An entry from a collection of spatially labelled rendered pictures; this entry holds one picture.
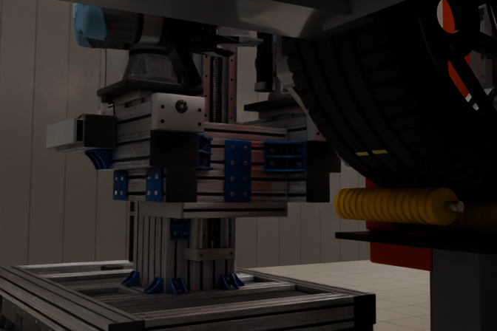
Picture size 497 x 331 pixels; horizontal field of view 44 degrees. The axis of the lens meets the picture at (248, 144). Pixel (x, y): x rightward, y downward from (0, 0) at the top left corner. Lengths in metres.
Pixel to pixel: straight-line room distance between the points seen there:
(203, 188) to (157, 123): 0.28
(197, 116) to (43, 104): 2.37
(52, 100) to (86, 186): 0.56
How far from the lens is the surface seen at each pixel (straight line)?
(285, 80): 1.10
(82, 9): 1.19
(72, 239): 3.90
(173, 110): 1.54
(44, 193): 3.84
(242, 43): 1.25
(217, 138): 1.74
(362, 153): 1.00
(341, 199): 1.13
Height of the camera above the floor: 0.53
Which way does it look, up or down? 5 degrees up
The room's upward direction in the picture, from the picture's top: 1 degrees clockwise
